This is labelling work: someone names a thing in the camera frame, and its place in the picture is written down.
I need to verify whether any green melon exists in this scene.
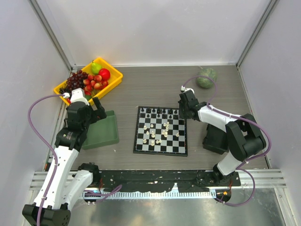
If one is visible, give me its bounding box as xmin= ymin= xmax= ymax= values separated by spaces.
xmin=196 ymin=68 xmax=217 ymax=89

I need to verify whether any purple grape bunch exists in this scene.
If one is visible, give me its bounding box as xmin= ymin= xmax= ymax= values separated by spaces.
xmin=65 ymin=70 xmax=88 ymax=91

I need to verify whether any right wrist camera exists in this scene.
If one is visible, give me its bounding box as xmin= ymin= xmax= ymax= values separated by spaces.
xmin=180 ymin=86 xmax=195 ymax=94

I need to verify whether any green plastic tray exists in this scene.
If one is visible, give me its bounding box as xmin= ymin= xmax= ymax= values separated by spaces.
xmin=82 ymin=110 xmax=119 ymax=150

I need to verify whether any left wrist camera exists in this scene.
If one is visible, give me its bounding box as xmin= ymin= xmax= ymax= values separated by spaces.
xmin=70 ymin=88 xmax=90 ymax=106

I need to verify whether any green pear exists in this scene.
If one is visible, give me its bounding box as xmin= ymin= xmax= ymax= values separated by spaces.
xmin=91 ymin=61 xmax=103 ymax=75

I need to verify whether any yellow plastic tray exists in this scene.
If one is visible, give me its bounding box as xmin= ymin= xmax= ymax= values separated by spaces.
xmin=54 ymin=57 xmax=123 ymax=105

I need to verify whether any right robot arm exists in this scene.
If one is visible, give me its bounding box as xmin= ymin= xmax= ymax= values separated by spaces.
xmin=178 ymin=89 xmax=266 ymax=186

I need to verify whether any red apple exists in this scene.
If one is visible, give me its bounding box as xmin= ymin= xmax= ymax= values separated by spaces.
xmin=98 ymin=68 xmax=111 ymax=81

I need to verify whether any black grape bunch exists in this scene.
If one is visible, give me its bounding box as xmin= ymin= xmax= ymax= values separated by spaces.
xmin=59 ymin=88 xmax=69 ymax=94

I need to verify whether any black white chessboard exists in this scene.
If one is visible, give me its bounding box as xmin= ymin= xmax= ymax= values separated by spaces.
xmin=133 ymin=106 xmax=188 ymax=157

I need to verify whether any black plastic box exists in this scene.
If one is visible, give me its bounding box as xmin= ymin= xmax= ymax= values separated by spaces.
xmin=202 ymin=124 xmax=229 ymax=155

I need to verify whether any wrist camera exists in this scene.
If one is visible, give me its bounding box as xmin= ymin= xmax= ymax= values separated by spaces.
xmin=180 ymin=86 xmax=195 ymax=94
xmin=70 ymin=88 xmax=90 ymax=106

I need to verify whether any white chess piece cluster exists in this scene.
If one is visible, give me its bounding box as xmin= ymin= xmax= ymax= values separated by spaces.
xmin=137 ymin=121 xmax=185 ymax=146

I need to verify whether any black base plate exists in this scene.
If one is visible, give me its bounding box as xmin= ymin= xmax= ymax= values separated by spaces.
xmin=90 ymin=169 xmax=241 ymax=193

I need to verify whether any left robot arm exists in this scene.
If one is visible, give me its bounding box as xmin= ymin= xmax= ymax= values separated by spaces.
xmin=22 ymin=97 xmax=107 ymax=226

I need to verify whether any white cable duct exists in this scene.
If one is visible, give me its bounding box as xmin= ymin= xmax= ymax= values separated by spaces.
xmin=82 ymin=189 xmax=216 ymax=200

